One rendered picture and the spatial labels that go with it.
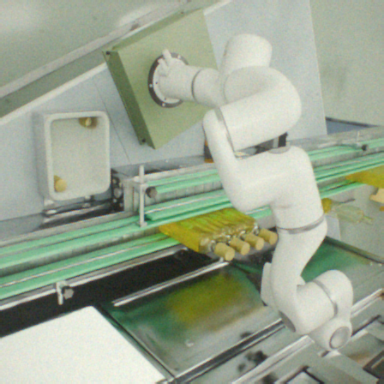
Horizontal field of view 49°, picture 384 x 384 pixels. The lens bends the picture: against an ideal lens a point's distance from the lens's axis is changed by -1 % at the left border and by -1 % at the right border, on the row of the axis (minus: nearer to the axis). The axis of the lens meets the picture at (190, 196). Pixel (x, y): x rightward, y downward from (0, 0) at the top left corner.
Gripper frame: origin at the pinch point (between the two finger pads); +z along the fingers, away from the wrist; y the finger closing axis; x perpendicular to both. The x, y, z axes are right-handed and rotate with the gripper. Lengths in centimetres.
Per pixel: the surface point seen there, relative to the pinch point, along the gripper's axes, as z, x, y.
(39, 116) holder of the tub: 36, 44, 33
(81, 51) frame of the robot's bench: 104, 20, 47
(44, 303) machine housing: 29, 47, -16
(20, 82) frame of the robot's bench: 97, 44, 36
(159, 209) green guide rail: 30.7, 13.4, 5.9
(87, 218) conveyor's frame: 30.9, 34.0, 5.8
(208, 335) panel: -4.0, 14.3, -12.7
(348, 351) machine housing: -17.1, -16.9, -16.7
